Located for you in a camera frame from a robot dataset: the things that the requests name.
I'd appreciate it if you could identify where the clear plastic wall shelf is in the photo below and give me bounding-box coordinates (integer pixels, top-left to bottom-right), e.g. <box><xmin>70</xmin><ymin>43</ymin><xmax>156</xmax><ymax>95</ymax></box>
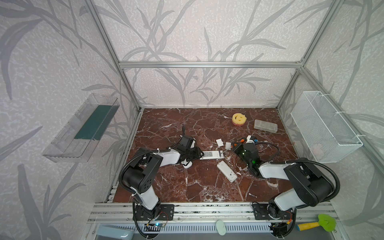
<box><xmin>42</xmin><ymin>94</ymin><xmax>120</xmax><ymax>163</ymax></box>

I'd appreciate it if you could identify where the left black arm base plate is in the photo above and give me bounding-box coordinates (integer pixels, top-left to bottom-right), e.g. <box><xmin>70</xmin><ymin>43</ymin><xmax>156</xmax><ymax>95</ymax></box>
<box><xmin>133</xmin><ymin>204</ymin><xmax>175</xmax><ymax>221</ymax></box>

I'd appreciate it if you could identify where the white wire basket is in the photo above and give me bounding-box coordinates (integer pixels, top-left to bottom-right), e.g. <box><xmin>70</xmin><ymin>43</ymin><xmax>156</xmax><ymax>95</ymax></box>
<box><xmin>291</xmin><ymin>91</ymin><xmax>363</xmax><ymax>163</ymax></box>

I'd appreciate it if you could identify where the left black cable conduit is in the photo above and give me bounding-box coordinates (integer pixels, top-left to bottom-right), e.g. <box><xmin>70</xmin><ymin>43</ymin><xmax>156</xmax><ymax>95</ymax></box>
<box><xmin>118</xmin><ymin>124</ymin><xmax>187</xmax><ymax>193</ymax></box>

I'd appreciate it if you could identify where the white remote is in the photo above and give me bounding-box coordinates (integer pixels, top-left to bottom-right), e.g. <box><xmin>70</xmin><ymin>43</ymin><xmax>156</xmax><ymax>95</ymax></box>
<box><xmin>217</xmin><ymin>161</ymin><xmax>238</xmax><ymax>183</ymax></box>
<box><xmin>201</xmin><ymin>151</ymin><xmax>224</xmax><ymax>160</ymax></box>
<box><xmin>181</xmin><ymin>160</ymin><xmax>193</xmax><ymax>169</ymax></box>

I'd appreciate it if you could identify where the green yellow toy spatula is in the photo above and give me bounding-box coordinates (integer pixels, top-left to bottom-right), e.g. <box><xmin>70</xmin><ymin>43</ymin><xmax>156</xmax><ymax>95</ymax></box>
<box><xmin>297</xmin><ymin>214</ymin><xmax>336</xmax><ymax>232</ymax></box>

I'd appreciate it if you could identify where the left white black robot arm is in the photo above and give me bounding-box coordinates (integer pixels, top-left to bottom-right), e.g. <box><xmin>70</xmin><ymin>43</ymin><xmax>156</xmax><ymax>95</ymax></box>
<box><xmin>119</xmin><ymin>135</ymin><xmax>205</xmax><ymax>211</ymax></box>

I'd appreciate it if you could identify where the small circuit board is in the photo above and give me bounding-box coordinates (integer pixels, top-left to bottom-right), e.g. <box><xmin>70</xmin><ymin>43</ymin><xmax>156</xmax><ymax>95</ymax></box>
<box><xmin>146</xmin><ymin>222</ymin><xmax>168</xmax><ymax>230</ymax></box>

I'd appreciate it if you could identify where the black cable conduit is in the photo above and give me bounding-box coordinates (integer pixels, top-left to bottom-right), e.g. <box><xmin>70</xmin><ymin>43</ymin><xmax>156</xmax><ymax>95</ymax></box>
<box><xmin>254</xmin><ymin>140</ymin><xmax>341</xmax><ymax>203</ymax></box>
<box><xmin>118</xmin><ymin>124</ymin><xmax>187</xmax><ymax>193</ymax></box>

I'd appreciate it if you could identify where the clear plastic box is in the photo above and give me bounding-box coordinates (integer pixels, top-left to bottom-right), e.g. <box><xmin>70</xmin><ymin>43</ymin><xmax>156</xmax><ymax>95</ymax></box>
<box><xmin>254</xmin><ymin>120</ymin><xmax>278</xmax><ymax>133</ymax></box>

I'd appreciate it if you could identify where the pale green oval object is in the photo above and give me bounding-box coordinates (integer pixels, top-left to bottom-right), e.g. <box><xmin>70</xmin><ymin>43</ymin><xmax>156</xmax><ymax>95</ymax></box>
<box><xmin>216</xmin><ymin>220</ymin><xmax>227</xmax><ymax>236</ymax></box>

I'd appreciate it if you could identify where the yellow smiley sponge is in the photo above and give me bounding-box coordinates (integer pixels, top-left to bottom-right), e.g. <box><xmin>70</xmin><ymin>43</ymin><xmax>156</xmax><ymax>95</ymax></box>
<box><xmin>232</xmin><ymin>113</ymin><xmax>247</xmax><ymax>126</ymax></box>

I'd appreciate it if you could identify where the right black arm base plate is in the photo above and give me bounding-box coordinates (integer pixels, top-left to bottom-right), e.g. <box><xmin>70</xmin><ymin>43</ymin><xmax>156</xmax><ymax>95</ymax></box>
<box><xmin>252</xmin><ymin>202</ymin><xmax>294</xmax><ymax>222</ymax></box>

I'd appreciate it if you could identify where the right black cable conduit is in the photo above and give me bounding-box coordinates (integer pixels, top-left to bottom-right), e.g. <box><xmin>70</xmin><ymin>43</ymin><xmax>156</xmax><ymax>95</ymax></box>
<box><xmin>254</xmin><ymin>140</ymin><xmax>341</xmax><ymax>203</ymax></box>

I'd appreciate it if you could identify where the light blue tray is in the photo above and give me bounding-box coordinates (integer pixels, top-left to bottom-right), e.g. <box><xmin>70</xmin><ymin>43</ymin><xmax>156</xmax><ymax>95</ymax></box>
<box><xmin>95</xmin><ymin>226</ymin><xmax>135</xmax><ymax>240</ymax></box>

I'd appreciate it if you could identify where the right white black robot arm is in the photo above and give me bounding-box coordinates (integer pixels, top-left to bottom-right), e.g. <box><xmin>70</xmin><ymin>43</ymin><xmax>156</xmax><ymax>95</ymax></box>
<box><xmin>231</xmin><ymin>139</ymin><xmax>341</xmax><ymax>211</ymax></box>

